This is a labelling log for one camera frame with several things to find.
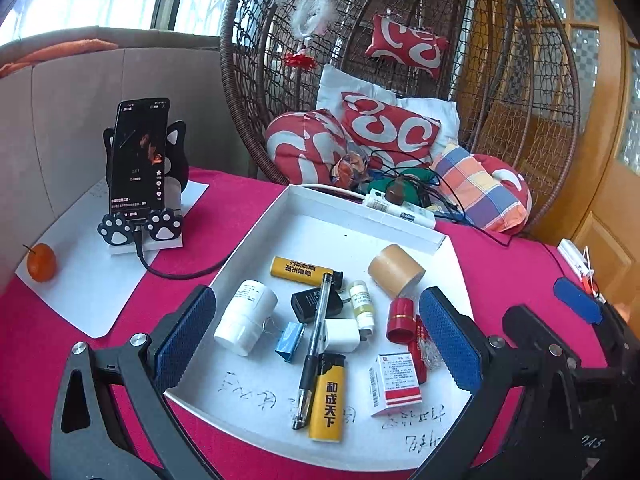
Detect black charger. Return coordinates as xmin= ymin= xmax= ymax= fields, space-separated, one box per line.
xmin=291 ymin=287 xmax=346 ymax=323

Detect grey sofa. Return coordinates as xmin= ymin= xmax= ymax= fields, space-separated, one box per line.
xmin=0 ymin=27 xmax=261 ymax=291

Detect blue binder clip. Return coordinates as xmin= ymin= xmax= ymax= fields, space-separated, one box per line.
xmin=260 ymin=317 xmax=307 ymax=362

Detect round red white pillow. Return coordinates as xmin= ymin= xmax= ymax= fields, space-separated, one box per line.
xmin=470 ymin=154 xmax=532 ymax=233

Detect white paper sheet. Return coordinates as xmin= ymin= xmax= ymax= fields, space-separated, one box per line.
xmin=15 ymin=180 xmax=210 ymax=339

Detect black smartphone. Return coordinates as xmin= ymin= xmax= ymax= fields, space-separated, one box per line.
xmin=109 ymin=97 xmax=171 ymax=221

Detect wicker hanging chair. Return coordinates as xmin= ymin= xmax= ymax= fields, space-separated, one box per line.
xmin=220 ymin=0 xmax=581 ymax=233

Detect black pen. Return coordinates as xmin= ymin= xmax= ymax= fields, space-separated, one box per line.
xmin=292 ymin=272 xmax=335 ymax=431

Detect pink tablecloth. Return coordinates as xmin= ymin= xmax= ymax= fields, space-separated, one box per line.
xmin=0 ymin=167 xmax=626 ymax=480

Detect black cat phone stand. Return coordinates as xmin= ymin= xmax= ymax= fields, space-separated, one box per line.
xmin=98 ymin=120 xmax=191 ymax=258

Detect black phone cable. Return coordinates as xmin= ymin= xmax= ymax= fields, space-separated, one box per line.
xmin=131 ymin=220 xmax=236 ymax=279

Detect white charger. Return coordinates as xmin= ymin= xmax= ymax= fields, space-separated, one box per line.
xmin=320 ymin=317 xmax=373 ymax=356

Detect red white medicine box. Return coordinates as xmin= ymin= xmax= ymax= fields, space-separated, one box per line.
xmin=369 ymin=352 xmax=423 ymax=418

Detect tan tape roll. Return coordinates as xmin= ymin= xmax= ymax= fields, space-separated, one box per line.
xmin=367 ymin=243 xmax=426 ymax=297

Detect cylindrical red white pillow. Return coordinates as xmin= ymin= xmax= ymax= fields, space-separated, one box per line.
xmin=265 ymin=108 xmax=351 ymax=186

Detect green cloth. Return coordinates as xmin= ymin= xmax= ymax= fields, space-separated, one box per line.
xmin=370 ymin=167 xmax=436 ymax=196

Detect white power strip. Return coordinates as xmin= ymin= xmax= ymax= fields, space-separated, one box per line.
xmin=362 ymin=187 xmax=437 ymax=231

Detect small red white pillow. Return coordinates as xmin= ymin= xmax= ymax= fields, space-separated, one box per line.
xmin=365 ymin=13 xmax=451 ymax=80

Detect floral cloth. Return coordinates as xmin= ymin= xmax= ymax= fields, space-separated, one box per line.
xmin=330 ymin=152 xmax=371 ymax=188

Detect white pill bottle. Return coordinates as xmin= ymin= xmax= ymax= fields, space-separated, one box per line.
xmin=214 ymin=280 xmax=278 ymax=357

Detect red white cushions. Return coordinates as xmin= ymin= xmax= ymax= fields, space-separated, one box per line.
xmin=315 ymin=63 xmax=460 ymax=156

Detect plaid pillow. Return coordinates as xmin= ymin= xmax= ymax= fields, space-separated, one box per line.
xmin=430 ymin=143 xmax=521 ymax=233

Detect orange cloth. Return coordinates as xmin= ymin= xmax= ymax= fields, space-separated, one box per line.
xmin=0 ymin=37 xmax=118 ymax=78

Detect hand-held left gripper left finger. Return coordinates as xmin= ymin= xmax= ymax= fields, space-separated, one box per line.
xmin=50 ymin=284 xmax=221 ymax=480

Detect red clip box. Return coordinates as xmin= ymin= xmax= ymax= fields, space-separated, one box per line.
xmin=407 ymin=314 xmax=443 ymax=386

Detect tangerine with long stem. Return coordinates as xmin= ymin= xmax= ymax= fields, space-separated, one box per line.
xmin=22 ymin=242 xmax=57 ymax=282

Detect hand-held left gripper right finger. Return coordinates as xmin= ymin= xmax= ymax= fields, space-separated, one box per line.
xmin=415 ymin=287 xmax=588 ymax=480

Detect white tray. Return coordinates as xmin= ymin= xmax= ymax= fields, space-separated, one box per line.
xmin=164 ymin=184 xmax=481 ymax=472

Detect square red white pillow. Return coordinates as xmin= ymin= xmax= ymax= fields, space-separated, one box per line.
xmin=341 ymin=92 xmax=442 ymax=166

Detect small dropper bottle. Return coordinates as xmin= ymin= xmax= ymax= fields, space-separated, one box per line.
xmin=347 ymin=280 xmax=376 ymax=326

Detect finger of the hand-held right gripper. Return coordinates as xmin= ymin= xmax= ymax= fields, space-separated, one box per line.
xmin=554 ymin=276 xmax=640 ymax=361
xmin=502 ymin=304 xmax=571 ymax=356

